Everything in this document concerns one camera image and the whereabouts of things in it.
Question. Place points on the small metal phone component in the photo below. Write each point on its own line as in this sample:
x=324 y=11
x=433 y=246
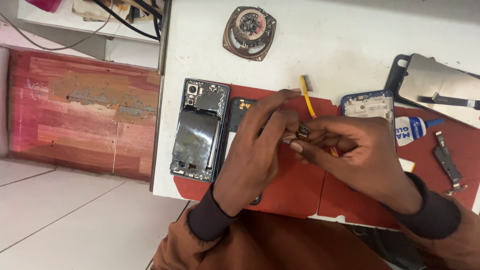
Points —
x=303 y=132

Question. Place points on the white shelf with clutter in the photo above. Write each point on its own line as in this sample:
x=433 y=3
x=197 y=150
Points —
x=97 y=22

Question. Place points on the pink object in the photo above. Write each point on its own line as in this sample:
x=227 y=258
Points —
x=43 y=4

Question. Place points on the blue phone frame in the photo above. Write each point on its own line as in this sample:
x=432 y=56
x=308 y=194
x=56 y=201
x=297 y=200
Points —
x=369 y=107

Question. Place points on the yellow toothbrush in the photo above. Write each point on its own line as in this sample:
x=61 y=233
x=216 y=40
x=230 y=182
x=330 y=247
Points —
x=307 y=95

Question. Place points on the person's right hand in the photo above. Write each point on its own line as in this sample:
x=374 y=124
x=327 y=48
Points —
x=363 y=157

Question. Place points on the person's left fingers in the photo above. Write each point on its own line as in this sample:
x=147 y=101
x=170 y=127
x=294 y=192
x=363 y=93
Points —
x=275 y=112

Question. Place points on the red work mat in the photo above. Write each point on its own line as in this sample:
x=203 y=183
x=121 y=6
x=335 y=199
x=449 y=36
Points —
x=296 y=187
x=427 y=157

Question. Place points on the black phone back cover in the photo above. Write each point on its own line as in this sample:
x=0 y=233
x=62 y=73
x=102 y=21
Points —
x=238 y=112

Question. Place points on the white and blue glue tube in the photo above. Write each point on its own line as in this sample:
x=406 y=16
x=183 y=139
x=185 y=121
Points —
x=412 y=129

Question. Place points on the person's left hand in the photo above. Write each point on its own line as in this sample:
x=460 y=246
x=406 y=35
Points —
x=249 y=161

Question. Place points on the black phone case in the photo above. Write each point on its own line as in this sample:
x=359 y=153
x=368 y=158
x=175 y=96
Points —
x=393 y=77

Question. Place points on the opened dark blue phone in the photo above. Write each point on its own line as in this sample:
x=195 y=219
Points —
x=197 y=131

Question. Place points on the person's brown clothing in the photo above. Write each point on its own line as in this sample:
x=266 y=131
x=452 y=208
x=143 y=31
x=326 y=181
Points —
x=277 y=243

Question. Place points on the pile of small screws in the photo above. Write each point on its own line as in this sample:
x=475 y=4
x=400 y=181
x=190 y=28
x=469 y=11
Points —
x=250 y=23

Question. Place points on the rusty old speaker magnet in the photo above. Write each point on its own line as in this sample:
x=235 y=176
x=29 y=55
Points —
x=232 y=41

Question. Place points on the phone display panel with flex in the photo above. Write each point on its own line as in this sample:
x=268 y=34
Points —
x=435 y=80

